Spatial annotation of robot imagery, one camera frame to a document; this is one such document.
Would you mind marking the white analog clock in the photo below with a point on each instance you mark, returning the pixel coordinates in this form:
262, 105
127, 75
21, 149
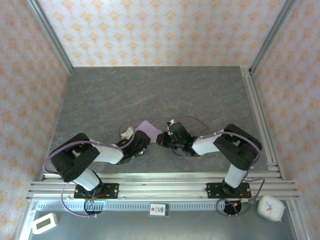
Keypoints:
271, 208

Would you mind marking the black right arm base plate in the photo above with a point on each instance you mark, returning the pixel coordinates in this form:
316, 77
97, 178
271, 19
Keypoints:
212, 191

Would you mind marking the white digital timer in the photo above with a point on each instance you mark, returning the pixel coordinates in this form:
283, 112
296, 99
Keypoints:
43, 223

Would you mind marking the aluminium mounting rail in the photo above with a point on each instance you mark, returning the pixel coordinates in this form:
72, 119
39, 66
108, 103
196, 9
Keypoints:
162, 186

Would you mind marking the purple paper sheet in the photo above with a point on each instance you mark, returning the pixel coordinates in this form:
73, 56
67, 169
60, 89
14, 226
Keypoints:
148, 128

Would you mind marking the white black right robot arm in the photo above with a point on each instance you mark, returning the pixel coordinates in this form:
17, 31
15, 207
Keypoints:
205, 146

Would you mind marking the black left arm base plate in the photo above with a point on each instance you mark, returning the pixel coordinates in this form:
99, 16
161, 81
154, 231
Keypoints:
112, 191

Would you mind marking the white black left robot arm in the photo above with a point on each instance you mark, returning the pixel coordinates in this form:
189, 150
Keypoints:
110, 153

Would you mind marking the aluminium frame post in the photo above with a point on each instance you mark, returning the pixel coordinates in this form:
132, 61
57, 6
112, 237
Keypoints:
50, 32
272, 32

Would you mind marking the aluminium side rail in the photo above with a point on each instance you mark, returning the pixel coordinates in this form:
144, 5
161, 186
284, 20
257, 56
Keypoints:
252, 100

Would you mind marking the white label card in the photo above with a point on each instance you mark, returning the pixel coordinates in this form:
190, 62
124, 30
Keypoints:
158, 209

